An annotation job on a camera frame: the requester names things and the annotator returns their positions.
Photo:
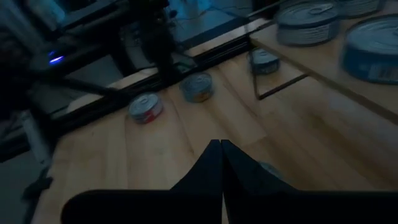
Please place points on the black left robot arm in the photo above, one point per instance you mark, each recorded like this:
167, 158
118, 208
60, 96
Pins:
158, 46

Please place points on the silver metal strip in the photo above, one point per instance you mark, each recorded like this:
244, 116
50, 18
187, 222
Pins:
35, 138

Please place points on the wooden shelf black metal legs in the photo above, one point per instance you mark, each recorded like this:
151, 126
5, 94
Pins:
326, 62

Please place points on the red label seafood can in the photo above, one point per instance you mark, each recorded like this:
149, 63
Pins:
145, 107

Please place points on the black aluminium table frame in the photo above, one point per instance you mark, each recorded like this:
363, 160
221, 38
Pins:
93, 115

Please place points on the black floor mat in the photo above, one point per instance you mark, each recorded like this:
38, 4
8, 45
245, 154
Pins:
214, 34

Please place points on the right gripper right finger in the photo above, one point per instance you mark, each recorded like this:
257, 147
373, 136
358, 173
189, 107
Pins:
280, 207

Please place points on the teal yellow label tuna can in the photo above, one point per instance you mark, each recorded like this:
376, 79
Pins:
371, 49
197, 87

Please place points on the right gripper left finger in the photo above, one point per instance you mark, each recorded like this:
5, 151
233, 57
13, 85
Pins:
174, 205

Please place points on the blue white label tuna can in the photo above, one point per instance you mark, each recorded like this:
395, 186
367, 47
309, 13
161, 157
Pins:
263, 60
308, 21
360, 6
270, 169

